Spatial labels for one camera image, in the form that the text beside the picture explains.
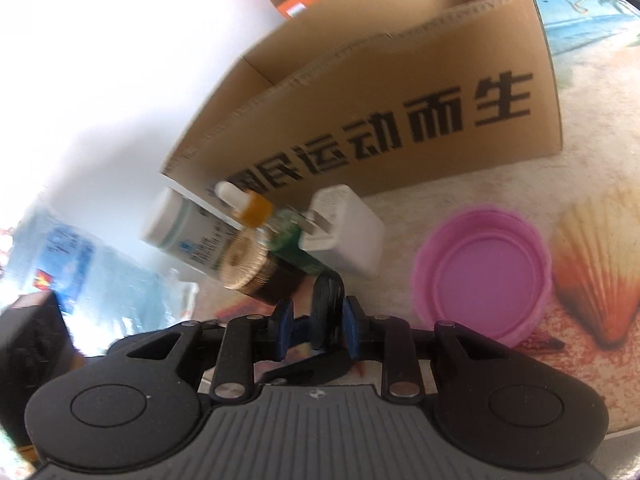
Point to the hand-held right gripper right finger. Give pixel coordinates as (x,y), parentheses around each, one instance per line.
(352,325)

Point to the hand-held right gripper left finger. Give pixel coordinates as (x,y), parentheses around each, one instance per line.
(282,325)

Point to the black oval plastic case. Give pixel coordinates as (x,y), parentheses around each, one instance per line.
(327,300)

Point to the dark jar with gold lid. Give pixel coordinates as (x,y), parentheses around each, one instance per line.
(245,260)

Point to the white plug charger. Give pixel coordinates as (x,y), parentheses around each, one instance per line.
(345,235)

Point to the green dropper bottle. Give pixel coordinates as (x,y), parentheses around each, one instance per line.
(252,210)

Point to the pink plastic lid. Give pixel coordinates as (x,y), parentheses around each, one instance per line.
(480,275)

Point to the white pill bottle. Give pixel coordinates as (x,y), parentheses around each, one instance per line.
(175,225)

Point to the large brown cardboard box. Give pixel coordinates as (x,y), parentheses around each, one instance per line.
(350,110)

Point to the blue water jug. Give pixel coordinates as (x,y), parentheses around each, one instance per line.
(75,260)

